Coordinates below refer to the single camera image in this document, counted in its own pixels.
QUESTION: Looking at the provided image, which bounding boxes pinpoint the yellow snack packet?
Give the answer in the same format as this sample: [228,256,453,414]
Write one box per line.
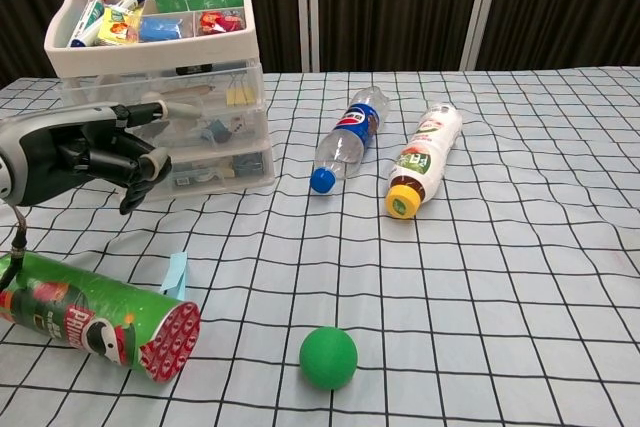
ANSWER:
[96,5,141,46]

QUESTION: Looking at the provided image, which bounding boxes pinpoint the clear Pepsi bottle blue cap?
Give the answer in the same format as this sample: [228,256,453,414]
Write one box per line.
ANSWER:
[309,86,391,196]

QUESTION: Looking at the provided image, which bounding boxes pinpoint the clear drawer with dark items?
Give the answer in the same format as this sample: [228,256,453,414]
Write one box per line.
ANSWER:
[149,144,276,197]

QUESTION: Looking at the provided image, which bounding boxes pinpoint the light blue paper piece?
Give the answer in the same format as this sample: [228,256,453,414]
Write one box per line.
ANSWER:
[159,252,189,301]

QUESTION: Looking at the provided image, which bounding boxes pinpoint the white drink bottle yellow cap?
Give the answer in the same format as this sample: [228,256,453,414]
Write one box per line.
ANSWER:
[384,102,464,221]

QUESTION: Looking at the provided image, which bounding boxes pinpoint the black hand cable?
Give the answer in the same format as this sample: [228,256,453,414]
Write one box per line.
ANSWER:
[0,199,29,298]

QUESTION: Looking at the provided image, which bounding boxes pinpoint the red snack packet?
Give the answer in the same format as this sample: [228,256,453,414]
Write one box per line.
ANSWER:
[197,9,246,34]

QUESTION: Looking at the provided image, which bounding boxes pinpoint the green Pringles can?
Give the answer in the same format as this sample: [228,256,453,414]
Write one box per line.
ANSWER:
[0,248,202,383]

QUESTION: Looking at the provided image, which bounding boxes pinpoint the yellow binder clips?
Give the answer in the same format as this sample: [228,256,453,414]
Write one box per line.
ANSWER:
[224,74,256,107]

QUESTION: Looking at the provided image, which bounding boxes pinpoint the clear drawer with dice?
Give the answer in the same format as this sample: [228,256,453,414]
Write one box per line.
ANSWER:
[124,105,271,153]

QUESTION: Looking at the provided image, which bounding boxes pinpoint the red cap whiteboard marker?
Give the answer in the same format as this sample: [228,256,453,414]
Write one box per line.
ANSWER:
[67,0,115,48]

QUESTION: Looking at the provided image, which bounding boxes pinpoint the left black grey robot hand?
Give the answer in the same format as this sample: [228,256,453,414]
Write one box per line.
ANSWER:
[0,101,201,216]

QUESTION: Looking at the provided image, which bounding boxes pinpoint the blue packet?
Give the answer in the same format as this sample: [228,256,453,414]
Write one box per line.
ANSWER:
[138,15,185,42]

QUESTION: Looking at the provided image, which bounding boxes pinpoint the green ball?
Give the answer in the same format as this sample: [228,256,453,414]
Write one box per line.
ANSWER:
[298,326,359,391]

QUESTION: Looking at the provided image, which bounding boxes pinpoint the blue binder clip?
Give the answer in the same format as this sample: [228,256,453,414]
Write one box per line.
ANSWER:
[202,119,231,143]

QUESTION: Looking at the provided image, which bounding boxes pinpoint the white plastic drawer cabinet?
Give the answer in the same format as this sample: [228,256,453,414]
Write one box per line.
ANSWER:
[43,0,276,203]

